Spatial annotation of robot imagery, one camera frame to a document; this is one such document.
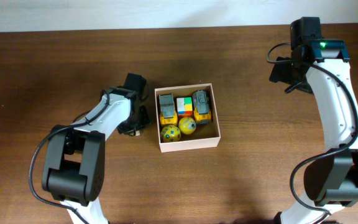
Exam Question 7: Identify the multicolour puzzle cube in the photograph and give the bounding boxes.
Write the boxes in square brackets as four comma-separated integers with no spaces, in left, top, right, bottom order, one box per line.
[177,97,193,118]

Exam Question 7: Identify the yellow grey dump truck toy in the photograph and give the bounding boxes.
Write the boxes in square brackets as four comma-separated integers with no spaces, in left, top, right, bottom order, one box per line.
[158,93,178,126]

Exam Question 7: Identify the yellow ball blue letters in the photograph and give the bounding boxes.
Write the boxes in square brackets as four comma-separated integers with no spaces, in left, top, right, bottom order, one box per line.
[160,124,181,142]

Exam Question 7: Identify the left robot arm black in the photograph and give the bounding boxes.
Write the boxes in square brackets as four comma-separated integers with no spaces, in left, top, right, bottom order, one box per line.
[42,73,150,223]

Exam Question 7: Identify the white cardboard box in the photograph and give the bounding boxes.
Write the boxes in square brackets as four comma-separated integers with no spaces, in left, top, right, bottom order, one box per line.
[154,83,221,152]

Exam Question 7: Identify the yellow grey mixer truck toy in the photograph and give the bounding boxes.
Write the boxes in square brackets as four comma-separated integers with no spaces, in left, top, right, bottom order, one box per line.
[192,90,212,124]

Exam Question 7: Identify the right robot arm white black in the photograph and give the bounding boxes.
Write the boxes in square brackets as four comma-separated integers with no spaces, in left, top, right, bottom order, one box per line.
[270,17,358,223]

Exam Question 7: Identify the yellow ball with eye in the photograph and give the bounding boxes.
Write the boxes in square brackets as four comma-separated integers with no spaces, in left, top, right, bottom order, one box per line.
[178,117,196,135]

